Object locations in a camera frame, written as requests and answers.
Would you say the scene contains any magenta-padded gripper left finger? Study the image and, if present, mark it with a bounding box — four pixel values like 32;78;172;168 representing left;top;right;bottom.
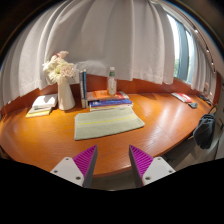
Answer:
49;144;99;189

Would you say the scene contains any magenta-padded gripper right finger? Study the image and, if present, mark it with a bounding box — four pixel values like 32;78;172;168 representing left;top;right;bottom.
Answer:
128;144;177;189

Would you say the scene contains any pale green towel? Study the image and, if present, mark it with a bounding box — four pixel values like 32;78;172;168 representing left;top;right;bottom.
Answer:
73;105;146;141

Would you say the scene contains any flat yellow book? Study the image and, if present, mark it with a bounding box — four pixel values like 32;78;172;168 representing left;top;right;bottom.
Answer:
25;105;54;119

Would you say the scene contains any thick white book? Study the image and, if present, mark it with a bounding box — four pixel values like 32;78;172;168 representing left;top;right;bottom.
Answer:
31;93;59;109

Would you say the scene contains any white ceramic vase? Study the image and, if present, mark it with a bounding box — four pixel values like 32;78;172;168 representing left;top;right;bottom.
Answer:
57;77;76;111

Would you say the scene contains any flat white book under stack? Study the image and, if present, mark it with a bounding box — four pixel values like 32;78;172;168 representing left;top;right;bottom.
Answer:
89;103;134;112

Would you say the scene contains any red booklet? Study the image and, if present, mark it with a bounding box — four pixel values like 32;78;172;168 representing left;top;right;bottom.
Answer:
170;92;193;104

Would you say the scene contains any flat blue book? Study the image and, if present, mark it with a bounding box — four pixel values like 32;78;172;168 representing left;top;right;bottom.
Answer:
88;98;134;109

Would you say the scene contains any upright grey book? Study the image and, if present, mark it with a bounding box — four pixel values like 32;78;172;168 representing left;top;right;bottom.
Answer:
79;70;85;109

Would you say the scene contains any flat orange book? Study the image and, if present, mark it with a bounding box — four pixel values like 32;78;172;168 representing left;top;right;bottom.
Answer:
86;89;130;102

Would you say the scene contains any upright blue book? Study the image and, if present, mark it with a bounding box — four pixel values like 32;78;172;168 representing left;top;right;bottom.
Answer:
82;68;89;109

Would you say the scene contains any clear plastic drink bottle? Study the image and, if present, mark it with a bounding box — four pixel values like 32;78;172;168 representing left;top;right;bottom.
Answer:
106;66;118;97

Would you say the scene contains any white and pink flower bouquet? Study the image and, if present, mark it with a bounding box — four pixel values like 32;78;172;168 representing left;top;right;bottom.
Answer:
42;50;76;84

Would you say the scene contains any window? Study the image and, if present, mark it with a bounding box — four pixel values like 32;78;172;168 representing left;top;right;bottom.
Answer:
166;13;196;84

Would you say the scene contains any white curtain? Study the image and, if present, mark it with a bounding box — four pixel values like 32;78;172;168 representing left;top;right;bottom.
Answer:
0;0;176;108

